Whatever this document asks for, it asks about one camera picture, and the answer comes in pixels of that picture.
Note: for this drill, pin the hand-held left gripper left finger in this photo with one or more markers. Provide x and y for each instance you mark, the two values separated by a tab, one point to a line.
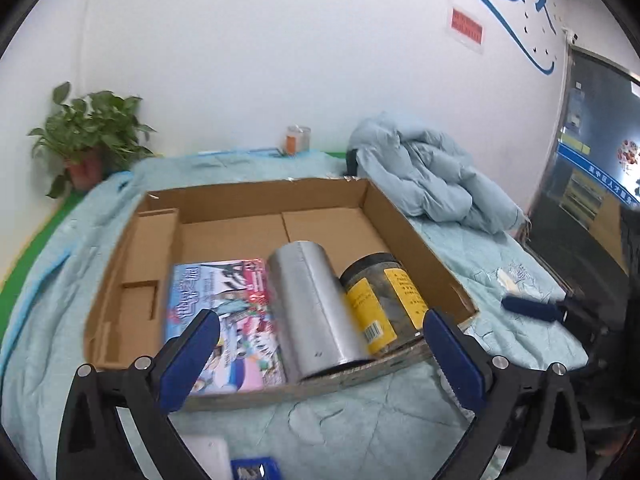
192	355

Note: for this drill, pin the large shallow cardboard box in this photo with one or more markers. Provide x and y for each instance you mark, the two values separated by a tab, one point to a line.
225	230

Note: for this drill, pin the potted plant in red pot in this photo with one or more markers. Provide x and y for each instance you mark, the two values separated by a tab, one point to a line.
95	120

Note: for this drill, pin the colourful printed toy box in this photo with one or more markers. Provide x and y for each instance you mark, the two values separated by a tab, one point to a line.
235	310

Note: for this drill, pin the crumpled light blue duvet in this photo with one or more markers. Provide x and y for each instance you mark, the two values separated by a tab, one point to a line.
425	175

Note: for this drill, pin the white rounded plastic device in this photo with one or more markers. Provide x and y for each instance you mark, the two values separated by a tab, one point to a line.
207	460

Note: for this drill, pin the green mat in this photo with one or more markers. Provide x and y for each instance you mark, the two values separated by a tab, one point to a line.
45	230

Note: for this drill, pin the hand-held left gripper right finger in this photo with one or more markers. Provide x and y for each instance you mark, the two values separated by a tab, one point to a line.
455	360

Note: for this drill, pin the red wall sign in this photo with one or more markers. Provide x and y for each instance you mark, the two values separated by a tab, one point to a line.
466	27

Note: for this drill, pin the narrow long cardboard box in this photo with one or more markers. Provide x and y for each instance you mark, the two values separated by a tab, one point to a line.
150	245

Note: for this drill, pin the yellow label jar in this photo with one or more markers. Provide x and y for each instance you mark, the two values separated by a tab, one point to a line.
380	300

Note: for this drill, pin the white security camera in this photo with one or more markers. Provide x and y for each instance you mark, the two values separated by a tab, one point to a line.
571	36

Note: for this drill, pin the glass door with posters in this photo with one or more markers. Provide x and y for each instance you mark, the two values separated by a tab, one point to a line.
590	160

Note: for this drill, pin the light blue blanket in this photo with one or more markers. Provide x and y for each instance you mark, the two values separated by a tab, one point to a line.
350	430

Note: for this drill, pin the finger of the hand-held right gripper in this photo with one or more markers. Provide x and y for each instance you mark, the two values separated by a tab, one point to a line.
530	307

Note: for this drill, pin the glass cup with orange label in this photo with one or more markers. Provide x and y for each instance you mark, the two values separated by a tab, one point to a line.
298	141

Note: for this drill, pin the small blue card box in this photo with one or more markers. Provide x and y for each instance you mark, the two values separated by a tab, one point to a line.
255	471

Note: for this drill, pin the silver metal can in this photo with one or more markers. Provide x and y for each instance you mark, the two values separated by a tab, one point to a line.
310	300

